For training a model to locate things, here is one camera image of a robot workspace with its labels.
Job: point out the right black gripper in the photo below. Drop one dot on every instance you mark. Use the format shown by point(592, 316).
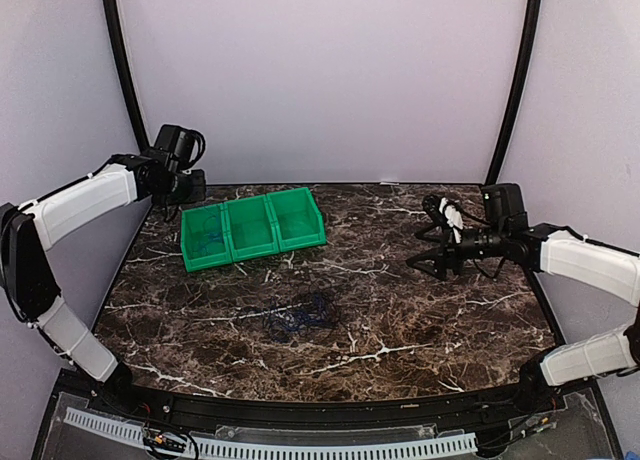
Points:
point(440, 255)

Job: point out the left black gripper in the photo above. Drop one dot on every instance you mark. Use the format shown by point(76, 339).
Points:
point(198, 192)

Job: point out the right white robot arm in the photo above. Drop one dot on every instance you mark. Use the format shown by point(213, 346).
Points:
point(553, 250)

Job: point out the left green plastic bin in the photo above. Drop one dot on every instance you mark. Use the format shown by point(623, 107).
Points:
point(205, 237)

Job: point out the right green plastic bin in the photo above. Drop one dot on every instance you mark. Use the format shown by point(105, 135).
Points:
point(298, 221)

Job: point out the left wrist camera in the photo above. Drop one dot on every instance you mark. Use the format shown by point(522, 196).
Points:
point(178, 148)

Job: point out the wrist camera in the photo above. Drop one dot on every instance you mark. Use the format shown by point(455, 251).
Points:
point(178, 148)
point(504, 207)

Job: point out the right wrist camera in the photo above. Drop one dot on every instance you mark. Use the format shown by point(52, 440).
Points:
point(504, 207)

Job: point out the black front rail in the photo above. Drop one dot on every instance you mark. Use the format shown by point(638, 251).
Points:
point(205, 413)

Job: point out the left black frame post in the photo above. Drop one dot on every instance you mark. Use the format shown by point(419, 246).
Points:
point(130, 80)

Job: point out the black frame post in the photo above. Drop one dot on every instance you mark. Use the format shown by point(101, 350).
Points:
point(130, 80)
point(520, 73)

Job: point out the white slotted cable duct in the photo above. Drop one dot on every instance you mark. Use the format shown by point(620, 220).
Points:
point(131, 434)

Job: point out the right black frame post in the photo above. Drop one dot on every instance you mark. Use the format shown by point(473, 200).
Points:
point(520, 73)

